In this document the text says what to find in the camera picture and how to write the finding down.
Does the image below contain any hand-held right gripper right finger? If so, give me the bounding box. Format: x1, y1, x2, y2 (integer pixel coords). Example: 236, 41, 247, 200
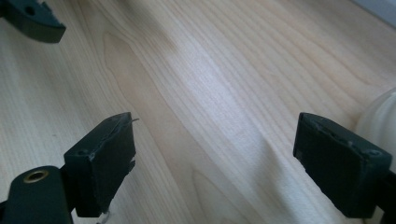
292, 111, 393, 219

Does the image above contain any cream clog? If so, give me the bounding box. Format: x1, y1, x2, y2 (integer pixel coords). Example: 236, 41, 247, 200
354, 88, 396, 175

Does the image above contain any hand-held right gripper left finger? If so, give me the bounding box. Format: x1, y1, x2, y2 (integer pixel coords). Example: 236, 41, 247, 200
64, 111, 139, 218

